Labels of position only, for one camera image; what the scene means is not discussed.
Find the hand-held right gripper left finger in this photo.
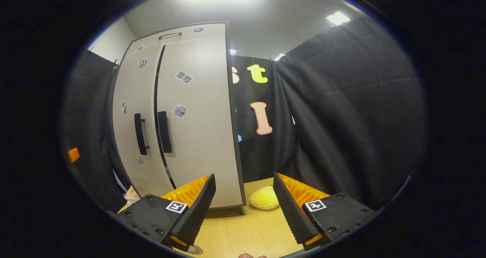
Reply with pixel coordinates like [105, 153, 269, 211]
[115, 173, 216, 252]

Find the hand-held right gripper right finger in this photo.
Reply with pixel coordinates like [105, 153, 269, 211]
[273, 172, 381, 251]

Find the grey white cabinet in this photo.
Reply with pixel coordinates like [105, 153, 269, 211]
[110, 22, 246, 209]

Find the yellow plush toy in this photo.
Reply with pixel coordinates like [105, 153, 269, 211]
[249, 185, 281, 210]

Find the black backdrop cloth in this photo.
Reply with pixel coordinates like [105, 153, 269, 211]
[61, 15, 431, 213]

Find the black door handle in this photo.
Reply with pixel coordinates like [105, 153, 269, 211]
[134, 113, 150, 156]
[157, 111, 173, 154]

